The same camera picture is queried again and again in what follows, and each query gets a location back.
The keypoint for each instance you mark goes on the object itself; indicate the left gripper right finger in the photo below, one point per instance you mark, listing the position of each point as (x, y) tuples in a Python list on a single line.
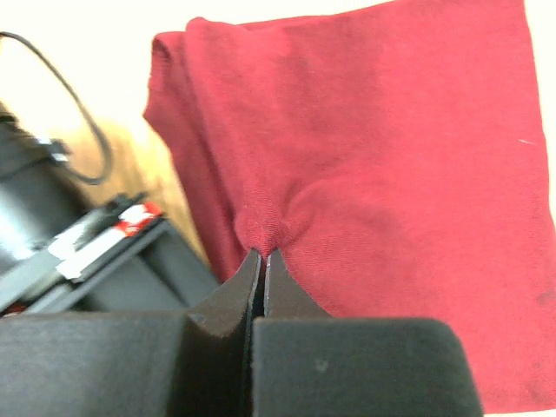
[(283, 297)]

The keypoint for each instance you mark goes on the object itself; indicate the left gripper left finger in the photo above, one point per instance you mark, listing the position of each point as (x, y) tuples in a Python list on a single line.
[(219, 344)]

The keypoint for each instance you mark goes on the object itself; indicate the maroon t shirt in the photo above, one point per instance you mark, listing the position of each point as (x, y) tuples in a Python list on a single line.
[(395, 155)]

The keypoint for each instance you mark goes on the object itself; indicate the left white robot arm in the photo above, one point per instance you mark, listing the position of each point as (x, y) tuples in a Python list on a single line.
[(108, 312)]

